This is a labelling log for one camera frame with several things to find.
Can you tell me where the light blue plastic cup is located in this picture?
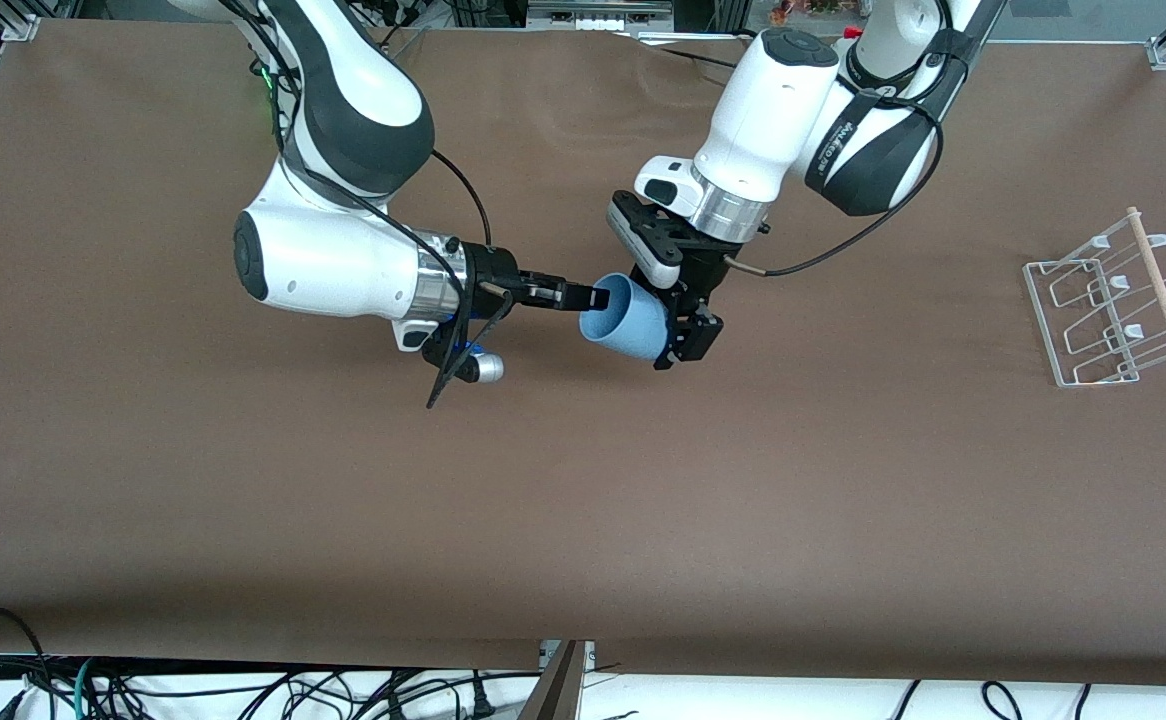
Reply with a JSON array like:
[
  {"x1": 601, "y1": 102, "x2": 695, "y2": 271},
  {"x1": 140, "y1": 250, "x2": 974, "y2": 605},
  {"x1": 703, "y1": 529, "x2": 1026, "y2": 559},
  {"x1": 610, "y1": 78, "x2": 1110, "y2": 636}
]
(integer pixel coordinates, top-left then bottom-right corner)
[{"x1": 579, "y1": 273, "x2": 674, "y2": 363}]

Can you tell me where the wooden rack dowel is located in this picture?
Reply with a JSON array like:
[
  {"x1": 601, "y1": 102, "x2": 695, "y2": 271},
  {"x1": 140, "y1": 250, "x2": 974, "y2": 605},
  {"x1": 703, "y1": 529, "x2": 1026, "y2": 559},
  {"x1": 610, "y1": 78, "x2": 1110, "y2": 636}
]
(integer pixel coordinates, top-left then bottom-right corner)
[{"x1": 1126, "y1": 207, "x2": 1166, "y2": 363}]

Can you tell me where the brown table cover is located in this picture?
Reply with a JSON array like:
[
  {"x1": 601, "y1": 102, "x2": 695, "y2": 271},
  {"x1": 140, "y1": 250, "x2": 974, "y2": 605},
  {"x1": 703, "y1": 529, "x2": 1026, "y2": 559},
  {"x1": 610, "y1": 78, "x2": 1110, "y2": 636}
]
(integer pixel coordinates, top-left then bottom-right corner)
[{"x1": 0, "y1": 20, "x2": 1166, "y2": 687}]

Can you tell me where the white power strip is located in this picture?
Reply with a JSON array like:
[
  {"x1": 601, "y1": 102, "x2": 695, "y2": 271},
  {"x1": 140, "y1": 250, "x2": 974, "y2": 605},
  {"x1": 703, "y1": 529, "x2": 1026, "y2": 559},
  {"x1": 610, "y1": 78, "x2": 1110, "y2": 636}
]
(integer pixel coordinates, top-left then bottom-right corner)
[{"x1": 528, "y1": 0, "x2": 674, "y2": 29}]

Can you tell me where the metal bar below table edge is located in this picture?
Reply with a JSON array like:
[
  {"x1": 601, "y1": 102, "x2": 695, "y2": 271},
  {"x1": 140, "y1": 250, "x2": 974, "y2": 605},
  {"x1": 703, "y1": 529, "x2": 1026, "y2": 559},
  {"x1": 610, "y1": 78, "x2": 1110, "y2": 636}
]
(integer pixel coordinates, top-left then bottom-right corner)
[{"x1": 518, "y1": 640, "x2": 596, "y2": 720}]

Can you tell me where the long black cable on table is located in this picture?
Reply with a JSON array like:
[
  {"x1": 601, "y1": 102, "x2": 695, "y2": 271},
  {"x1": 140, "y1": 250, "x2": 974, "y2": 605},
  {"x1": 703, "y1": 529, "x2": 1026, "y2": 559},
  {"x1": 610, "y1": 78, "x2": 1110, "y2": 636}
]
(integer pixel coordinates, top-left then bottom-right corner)
[{"x1": 628, "y1": 33, "x2": 744, "y2": 71}]

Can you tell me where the white wire cup rack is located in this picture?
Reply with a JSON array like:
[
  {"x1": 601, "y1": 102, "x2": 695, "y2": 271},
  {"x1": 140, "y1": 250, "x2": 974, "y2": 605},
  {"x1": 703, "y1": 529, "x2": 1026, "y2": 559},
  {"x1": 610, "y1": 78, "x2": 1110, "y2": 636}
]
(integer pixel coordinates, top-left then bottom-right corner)
[{"x1": 1023, "y1": 207, "x2": 1166, "y2": 388}]

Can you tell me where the looped black floor cable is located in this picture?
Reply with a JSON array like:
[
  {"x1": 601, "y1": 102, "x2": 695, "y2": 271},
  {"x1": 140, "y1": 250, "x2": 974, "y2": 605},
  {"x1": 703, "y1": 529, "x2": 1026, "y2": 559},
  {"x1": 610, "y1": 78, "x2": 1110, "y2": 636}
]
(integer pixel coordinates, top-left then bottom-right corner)
[{"x1": 980, "y1": 681, "x2": 1026, "y2": 720}]

